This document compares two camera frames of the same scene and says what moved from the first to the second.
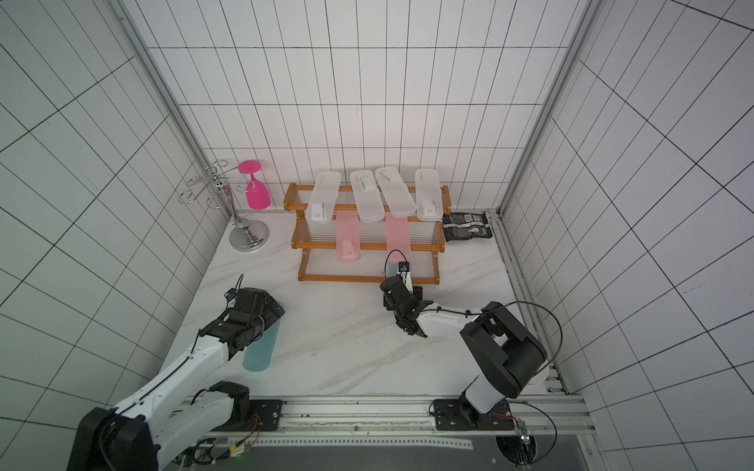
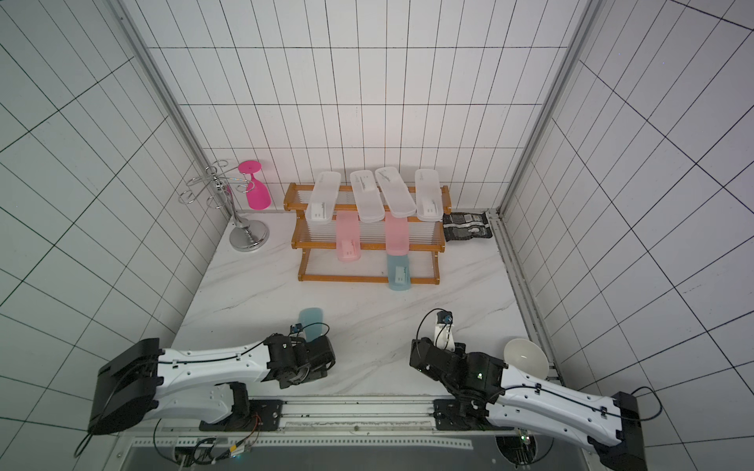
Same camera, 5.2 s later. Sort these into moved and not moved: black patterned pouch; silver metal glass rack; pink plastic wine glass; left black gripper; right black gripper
Moved: left black gripper; right black gripper
Not moved: silver metal glass rack; black patterned pouch; pink plastic wine glass
